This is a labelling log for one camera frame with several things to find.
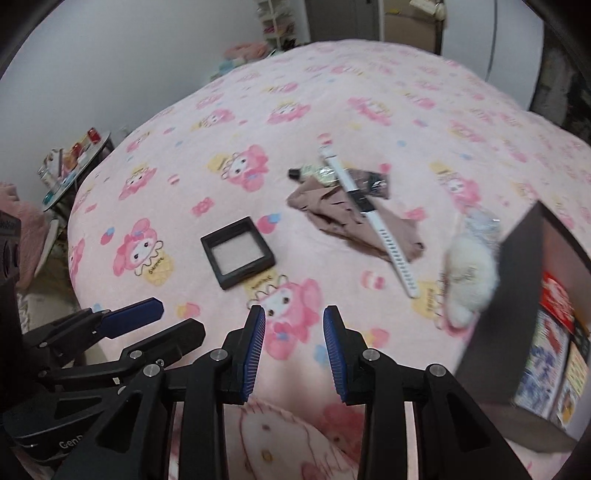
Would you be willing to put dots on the white shelf rack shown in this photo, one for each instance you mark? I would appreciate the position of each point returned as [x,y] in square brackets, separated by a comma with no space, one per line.
[277,23]

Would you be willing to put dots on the red packet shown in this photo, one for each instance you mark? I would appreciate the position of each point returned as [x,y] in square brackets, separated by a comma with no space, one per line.
[556,300]

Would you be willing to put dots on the white panel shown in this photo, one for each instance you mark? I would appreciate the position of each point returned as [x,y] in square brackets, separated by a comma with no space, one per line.
[508,46]

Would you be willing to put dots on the black cardboard box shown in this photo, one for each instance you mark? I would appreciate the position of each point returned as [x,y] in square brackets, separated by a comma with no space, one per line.
[503,323]

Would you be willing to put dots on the pink plush toy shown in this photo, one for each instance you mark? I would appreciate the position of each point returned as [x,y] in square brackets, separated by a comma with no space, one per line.
[247,50]

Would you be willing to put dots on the pink cat-print cloth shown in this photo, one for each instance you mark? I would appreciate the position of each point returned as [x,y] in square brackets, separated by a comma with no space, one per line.
[277,443]

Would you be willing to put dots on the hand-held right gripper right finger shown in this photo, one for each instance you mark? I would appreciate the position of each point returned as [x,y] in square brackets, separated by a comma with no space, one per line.
[333,350]

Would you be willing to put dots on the small gold tube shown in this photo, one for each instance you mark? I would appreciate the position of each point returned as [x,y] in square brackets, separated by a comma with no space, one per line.
[323,174]

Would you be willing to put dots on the small red jar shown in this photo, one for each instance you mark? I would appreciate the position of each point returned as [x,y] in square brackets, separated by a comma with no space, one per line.
[94,136]
[76,150]

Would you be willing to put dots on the dark sachet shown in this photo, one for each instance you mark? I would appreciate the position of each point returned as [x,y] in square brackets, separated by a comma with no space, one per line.
[376,184]

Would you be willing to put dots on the yellow photo card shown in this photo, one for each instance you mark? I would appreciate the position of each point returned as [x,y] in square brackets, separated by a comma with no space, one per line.
[572,374]

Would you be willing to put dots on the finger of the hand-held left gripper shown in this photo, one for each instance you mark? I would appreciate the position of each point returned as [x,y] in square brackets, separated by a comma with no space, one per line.
[175,337]
[134,314]

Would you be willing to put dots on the silver foil packet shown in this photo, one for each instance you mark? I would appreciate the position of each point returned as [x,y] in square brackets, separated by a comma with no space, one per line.
[482,224]

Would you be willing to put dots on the white wristwatch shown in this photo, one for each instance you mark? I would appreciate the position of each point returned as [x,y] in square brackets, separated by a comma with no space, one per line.
[392,249]

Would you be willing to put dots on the grey cabinet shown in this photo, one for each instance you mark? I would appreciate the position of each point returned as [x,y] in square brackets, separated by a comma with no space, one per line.
[346,18]

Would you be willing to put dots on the grey side table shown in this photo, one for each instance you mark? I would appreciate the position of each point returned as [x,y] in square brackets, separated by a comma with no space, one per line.
[94,159]

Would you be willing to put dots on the black square frame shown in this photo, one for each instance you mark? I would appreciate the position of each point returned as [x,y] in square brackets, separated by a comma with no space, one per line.
[238,251]

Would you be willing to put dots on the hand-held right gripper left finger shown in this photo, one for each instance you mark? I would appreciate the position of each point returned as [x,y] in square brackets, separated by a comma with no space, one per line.
[254,350]

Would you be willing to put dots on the white plush toy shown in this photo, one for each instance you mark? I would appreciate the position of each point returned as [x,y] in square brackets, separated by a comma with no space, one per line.
[471,277]

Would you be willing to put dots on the pink fluffy cushion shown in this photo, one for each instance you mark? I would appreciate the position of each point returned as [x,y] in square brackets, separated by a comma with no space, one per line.
[32,240]

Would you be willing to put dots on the brown cloth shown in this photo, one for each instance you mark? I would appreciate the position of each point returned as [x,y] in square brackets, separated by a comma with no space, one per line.
[323,207]

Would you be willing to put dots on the pink cartoon-print blanket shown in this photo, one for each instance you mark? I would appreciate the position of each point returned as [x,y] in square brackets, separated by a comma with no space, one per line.
[369,74]

